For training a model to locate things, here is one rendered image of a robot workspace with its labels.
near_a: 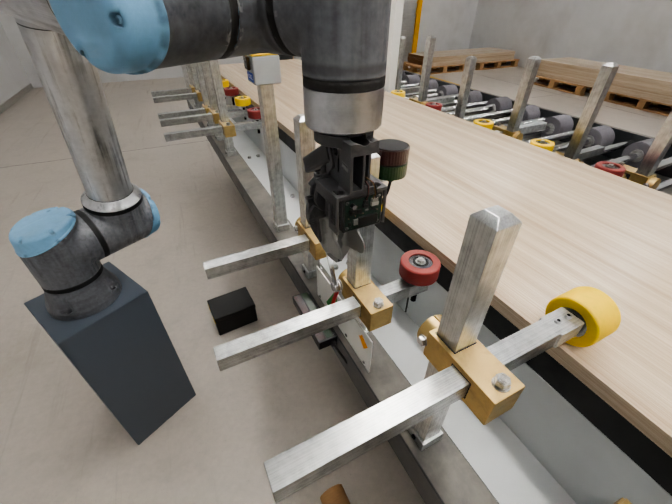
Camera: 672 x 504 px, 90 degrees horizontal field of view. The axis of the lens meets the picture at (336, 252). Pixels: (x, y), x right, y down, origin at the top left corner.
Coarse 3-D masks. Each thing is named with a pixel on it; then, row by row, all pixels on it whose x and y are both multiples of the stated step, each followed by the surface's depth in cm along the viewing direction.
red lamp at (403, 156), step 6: (408, 144) 54; (408, 150) 53; (384, 156) 52; (390, 156) 52; (396, 156) 52; (402, 156) 52; (408, 156) 54; (384, 162) 53; (390, 162) 52; (396, 162) 52; (402, 162) 53
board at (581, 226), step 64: (384, 128) 136; (448, 128) 136; (448, 192) 92; (512, 192) 92; (576, 192) 92; (640, 192) 92; (448, 256) 70; (512, 256) 70; (576, 256) 70; (640, 256) 70; (512, 320) 59; (640, 320) 56; (640, 384) 47
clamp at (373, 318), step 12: (348, 288) 68; (360, 288) 67; (372, 288) 67; (360, 300) 64; (372, 300) 64; (384, 300) 64; (372, 312) 62; (384, 312) 63; (372, 324) 63; (384, 324) 65
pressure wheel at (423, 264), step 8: (408, 256) 69; (416, 256) 69; (424, 256) 69; (432, 256) 69; (400, 264) 68; (408, 264) 67; (416, 264) 67; (424, 264) 67; (432, 264) 67; (440, 264) 67; (400, 272) 68; (408, 272) 66; (416, 272) 65; (424, 272) 65; (432, 272) 65; (408, 280) 67; (416, 280) 66; (424, 280) 66; (432, 280) 66; (416, 296) 73
